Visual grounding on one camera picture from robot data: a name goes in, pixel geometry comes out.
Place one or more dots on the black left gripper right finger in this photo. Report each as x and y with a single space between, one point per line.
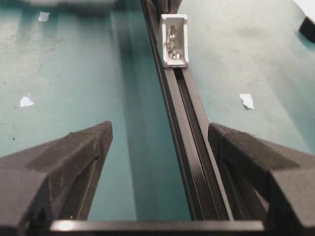
283 177

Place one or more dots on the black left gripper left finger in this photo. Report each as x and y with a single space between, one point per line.
52 181

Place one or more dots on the white tape scrap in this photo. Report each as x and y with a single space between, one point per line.
43 16
26 101

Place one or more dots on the black object at right edge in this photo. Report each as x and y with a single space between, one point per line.
307 29

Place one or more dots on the white tape scrap upper left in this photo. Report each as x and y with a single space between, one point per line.
43 16

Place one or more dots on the black aluminium extrusion rail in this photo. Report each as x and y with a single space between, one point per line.
205 193

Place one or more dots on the white tape piece near rail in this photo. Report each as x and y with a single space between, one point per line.
247 100

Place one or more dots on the silver metal corner bracket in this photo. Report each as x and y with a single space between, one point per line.
172 40

